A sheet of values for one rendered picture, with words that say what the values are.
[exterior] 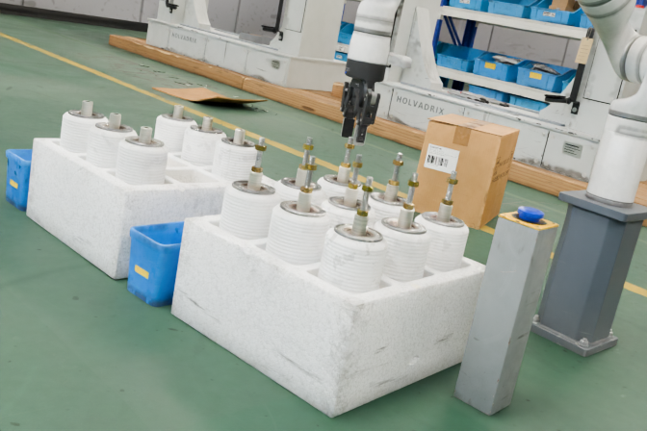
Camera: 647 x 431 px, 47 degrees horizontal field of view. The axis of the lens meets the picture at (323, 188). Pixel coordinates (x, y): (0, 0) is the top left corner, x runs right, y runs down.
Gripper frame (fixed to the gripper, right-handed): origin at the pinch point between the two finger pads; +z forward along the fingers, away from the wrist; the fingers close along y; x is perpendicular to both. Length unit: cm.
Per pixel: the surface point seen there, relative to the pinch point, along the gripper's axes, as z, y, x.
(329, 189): 10.4, 3.0, -3.8
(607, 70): -17, -125, 155
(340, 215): 10.4, 20.0, -7.5
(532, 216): 2.3, 39.4, 15.5
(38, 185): 26, -35, -56
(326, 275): 15.7, 33.9, -13.5
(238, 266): 19.8, 21.9, -24.0
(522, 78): 8, -413, 306
